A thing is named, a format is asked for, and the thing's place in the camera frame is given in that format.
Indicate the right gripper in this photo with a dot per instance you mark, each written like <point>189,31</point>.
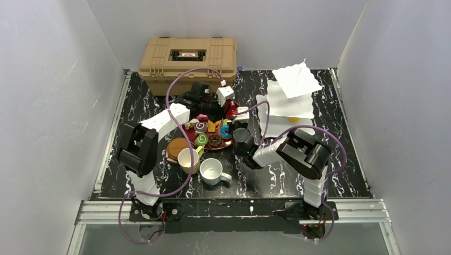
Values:
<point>238,126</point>

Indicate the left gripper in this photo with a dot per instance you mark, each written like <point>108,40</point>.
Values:
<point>214,107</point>

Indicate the blue toy donut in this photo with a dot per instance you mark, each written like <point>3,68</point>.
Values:
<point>225,132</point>

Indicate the pink handled metal tongs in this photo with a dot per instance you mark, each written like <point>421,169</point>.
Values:
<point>230,108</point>

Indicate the red round tray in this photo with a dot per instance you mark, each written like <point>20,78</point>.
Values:
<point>192,136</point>

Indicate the white tiered cake stand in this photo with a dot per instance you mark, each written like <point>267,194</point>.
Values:
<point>289,95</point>

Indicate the tan plastic toolbox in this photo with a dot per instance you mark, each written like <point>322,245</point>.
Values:
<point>208,60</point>

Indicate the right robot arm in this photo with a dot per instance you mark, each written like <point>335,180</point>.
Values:
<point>302,151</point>

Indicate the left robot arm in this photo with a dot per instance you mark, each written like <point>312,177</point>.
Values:
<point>138,148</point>

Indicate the pink toy cake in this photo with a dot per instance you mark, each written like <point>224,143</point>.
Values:
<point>202,118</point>

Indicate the orange toy cake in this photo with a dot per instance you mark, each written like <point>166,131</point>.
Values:
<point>212,126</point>

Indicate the brown swirl roll cake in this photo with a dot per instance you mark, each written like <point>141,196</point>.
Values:
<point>200,127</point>

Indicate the white toy cake slice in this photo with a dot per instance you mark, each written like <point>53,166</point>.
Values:
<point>191,123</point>

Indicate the chocolate toy donut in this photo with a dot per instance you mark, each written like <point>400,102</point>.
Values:
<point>215,141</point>

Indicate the green swirl roll cake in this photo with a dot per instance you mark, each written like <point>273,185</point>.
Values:
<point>201,139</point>

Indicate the white grey mug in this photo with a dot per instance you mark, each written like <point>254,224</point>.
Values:
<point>212,173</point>

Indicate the wooden coaster stack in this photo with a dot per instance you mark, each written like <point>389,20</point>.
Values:
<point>173,149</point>

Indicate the yellow green mug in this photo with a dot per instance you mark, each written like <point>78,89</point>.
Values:
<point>186,157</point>

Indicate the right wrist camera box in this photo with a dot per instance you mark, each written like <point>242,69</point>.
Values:
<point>241,115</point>

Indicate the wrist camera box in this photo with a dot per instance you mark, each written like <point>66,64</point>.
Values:
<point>241,115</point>
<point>224,93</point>

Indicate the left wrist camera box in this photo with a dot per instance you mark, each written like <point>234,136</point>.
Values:
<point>224,93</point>

